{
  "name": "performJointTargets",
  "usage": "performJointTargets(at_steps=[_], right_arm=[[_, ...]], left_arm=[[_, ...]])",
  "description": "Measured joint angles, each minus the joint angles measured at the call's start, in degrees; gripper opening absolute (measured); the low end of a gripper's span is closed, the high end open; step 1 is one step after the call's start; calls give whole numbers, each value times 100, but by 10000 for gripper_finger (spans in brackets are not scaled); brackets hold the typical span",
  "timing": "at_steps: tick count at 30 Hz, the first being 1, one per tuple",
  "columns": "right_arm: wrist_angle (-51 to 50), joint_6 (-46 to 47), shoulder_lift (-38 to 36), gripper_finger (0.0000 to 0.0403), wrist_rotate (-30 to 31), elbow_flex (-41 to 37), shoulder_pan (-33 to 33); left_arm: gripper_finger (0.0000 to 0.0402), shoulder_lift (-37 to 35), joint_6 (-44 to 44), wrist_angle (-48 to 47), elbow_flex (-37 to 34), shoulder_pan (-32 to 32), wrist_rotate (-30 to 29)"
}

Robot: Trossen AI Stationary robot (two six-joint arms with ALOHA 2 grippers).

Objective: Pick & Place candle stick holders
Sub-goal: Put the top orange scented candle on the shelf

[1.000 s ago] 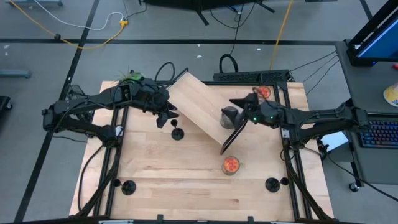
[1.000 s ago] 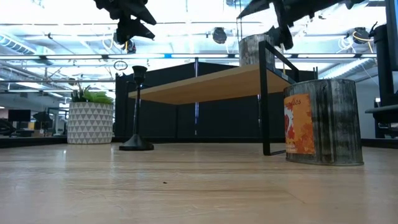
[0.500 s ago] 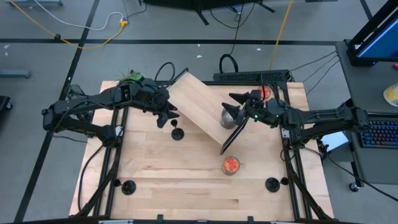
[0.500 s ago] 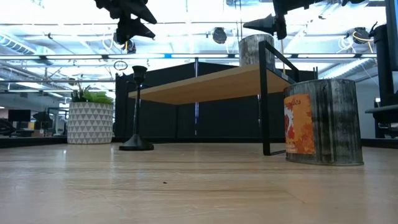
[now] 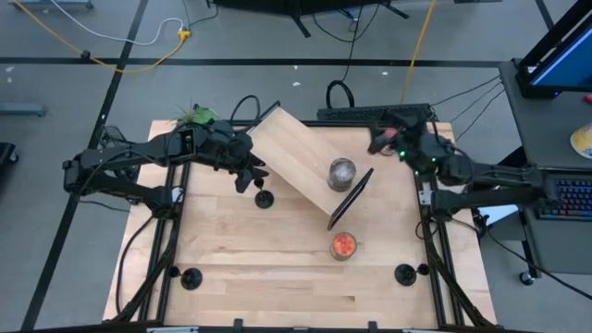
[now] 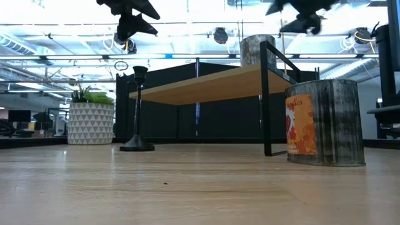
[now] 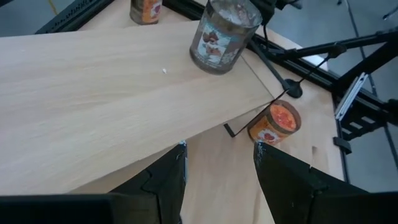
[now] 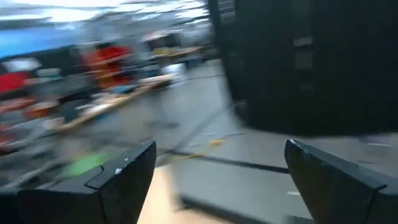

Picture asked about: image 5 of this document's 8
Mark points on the black aluminium table frame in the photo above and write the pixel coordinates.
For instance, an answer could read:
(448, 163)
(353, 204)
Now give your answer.
(324, 330)

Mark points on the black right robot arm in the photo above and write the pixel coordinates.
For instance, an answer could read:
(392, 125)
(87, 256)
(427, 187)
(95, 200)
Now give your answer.
(485, 178)

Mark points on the white paper sheet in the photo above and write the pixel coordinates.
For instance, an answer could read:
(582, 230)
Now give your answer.
(497, 215)

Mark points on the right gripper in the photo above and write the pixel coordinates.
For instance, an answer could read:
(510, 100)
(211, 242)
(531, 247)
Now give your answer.
(414, 134)

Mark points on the dark grey side desk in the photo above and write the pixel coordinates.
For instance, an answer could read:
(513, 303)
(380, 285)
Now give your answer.
(527, 120)

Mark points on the grey candle tin orange wax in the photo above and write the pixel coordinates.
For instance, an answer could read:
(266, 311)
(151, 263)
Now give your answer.
(343, 245)

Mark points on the grey table foot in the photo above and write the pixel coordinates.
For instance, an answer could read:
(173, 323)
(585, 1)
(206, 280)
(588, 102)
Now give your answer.
(23, 109)
(51, 3)

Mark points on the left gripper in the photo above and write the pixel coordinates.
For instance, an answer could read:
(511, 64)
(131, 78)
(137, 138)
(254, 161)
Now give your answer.
(229, 145)

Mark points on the backlit black keyboard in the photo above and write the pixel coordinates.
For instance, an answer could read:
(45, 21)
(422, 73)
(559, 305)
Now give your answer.
(571, 199)

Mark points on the black partition screen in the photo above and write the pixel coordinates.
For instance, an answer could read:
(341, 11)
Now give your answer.
(296, 4)

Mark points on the long black electronics box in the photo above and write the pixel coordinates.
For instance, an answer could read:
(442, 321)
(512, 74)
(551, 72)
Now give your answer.
(361, 112)

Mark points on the black candlestick holder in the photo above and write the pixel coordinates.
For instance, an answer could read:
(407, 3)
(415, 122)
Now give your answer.
(264, 199)
(405, 275)
(191, 279)

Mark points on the black table clamp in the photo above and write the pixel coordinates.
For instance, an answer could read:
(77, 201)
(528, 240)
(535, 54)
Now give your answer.
(372, 325)
(238, 324)

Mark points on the green artificial plant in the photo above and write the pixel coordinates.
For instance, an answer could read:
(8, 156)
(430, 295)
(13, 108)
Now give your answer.
(199, 115)

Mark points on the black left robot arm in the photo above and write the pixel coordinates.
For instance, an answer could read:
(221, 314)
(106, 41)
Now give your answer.
(120, 159)

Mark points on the desk monitor blue screen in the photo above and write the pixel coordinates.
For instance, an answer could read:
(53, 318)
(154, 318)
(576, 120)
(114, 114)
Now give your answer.
(569, 65)

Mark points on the wooden shelf black metal frame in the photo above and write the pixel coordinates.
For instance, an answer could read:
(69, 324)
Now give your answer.
(296, 152)

